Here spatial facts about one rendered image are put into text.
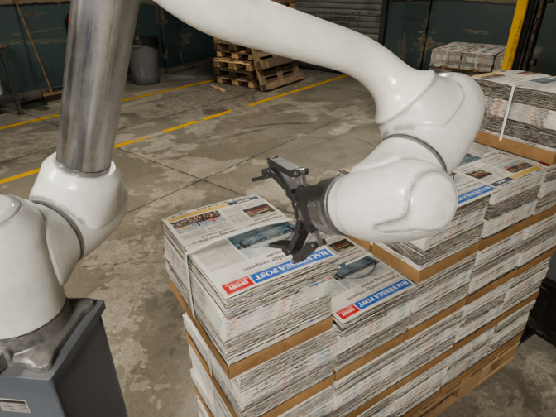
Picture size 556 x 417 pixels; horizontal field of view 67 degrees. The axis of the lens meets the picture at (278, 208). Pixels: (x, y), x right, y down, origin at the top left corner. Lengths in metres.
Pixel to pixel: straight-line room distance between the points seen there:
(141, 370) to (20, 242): 1.47
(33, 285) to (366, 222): 0.57
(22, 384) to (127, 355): 1.40
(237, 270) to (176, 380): 1.27
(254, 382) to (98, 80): 0.72
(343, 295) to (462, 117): 0.71
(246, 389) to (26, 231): 0.58
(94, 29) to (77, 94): 0.12
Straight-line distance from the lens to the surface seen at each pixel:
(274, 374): 1.07
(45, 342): 0.89
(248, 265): 0.90
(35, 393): 0.93
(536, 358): 2.47
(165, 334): 2.32
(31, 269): 0.81
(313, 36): 0.56
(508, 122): 1.69
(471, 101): 0.64
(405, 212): 0.49
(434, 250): 1.27
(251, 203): 1.15
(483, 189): 1.35
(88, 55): 0.78
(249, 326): 0.92
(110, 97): 0.81
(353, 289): 1.23
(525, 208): 1.62
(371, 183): 0.51
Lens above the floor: 1.60
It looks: 29 degrees down
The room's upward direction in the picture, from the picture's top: straight up
